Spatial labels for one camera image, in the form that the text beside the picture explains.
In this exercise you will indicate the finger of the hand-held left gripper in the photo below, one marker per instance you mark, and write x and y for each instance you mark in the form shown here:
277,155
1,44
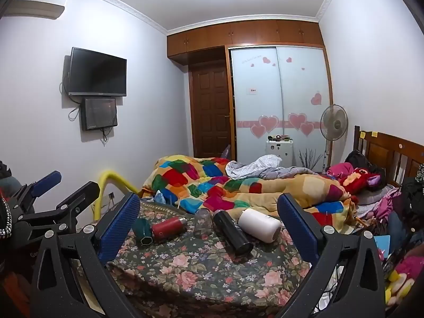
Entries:
48,181
81,195

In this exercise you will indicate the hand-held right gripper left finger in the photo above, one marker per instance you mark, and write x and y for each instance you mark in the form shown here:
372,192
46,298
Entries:
118,230

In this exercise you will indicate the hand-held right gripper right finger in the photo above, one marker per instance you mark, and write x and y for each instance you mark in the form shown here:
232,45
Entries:
298,230

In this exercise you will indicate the green cup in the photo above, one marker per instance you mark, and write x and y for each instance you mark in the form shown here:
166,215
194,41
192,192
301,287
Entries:
143,233

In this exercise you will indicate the clear glass cup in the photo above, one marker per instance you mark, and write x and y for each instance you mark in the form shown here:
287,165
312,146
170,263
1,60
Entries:
202,222

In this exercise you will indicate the yellow foam tube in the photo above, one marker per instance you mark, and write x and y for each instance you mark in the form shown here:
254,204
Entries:
112,180

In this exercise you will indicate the white cylindrical bottle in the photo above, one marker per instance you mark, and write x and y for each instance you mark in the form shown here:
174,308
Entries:
258,225

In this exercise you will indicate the red thermos bottle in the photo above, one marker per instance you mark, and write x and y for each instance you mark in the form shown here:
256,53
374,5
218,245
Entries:
167,228

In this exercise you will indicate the small blue cloth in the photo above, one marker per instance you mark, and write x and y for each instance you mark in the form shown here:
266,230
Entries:
160,197

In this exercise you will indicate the black thermos bottle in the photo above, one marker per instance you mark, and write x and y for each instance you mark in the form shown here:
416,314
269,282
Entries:
232,232

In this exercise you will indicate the dried grass plant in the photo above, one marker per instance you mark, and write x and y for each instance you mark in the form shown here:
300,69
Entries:
309,160

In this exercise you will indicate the pink plush toy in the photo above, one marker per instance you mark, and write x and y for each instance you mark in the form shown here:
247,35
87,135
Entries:
339,169

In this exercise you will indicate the grey white checked cloth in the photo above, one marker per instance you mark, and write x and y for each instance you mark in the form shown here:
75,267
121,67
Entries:
258,165

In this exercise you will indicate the red plush toy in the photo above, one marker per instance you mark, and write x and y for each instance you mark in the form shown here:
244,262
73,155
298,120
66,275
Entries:
359,179

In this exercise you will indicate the small white cabinet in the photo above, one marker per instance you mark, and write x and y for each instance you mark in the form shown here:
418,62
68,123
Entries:
279,152

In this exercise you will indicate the grey pillow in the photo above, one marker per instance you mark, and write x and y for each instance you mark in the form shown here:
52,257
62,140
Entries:
374,196

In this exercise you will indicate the blue book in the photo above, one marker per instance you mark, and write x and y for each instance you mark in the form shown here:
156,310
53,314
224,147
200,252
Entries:
383,248

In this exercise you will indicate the black bag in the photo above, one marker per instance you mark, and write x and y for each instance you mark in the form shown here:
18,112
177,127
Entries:
357,159

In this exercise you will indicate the colourful patchwork quilt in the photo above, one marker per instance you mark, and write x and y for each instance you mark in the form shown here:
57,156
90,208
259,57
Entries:
212,188

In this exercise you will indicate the floral bed sheet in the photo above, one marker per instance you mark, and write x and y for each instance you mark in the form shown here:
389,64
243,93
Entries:
205,278

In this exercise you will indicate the yellow plush toy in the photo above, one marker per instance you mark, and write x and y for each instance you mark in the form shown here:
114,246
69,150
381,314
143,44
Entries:
399,286

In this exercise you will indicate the standing electric fan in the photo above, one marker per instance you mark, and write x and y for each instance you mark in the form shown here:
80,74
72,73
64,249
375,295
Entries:
334,119

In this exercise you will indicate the pile of dark clothes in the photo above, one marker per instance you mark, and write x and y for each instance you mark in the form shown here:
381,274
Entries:
412,195

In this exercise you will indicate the wooden bed headboard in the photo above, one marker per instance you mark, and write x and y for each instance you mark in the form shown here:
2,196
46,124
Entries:
391,152

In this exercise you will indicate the glass wardrobe with heart stickers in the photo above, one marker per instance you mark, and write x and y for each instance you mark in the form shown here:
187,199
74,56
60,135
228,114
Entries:
281,99

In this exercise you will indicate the brown wooden door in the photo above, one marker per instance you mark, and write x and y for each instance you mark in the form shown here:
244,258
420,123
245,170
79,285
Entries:
210,112

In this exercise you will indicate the white air conditioner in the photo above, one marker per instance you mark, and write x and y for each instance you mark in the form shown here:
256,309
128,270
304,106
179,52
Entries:
33,9

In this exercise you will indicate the wooden overhead cabinets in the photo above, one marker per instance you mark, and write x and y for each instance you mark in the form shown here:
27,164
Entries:
245,34

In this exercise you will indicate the small black wall monitor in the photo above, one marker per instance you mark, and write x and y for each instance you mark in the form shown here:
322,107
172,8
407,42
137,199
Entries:
99,113

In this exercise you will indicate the wall-mounted black television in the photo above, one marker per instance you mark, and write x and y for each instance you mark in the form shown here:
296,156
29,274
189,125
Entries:
96,72

